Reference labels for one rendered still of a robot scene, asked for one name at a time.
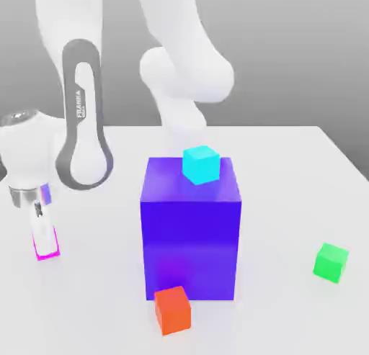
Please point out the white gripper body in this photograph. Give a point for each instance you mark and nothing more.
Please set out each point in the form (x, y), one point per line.
(43, 234)

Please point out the small magenta cube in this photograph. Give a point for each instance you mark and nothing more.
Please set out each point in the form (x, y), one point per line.
(47, 256)

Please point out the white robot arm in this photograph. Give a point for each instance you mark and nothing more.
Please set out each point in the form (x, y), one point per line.
(184, 58)

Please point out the small orange cube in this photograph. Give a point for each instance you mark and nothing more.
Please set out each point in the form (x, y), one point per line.
(173, 311)

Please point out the small cyan cube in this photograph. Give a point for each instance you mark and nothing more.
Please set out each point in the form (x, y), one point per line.
(200, 165)

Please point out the small green cube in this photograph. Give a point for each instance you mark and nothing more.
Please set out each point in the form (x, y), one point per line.
(330, 262)

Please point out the large blue box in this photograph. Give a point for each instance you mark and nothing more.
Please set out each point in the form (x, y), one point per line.
(190, 231)

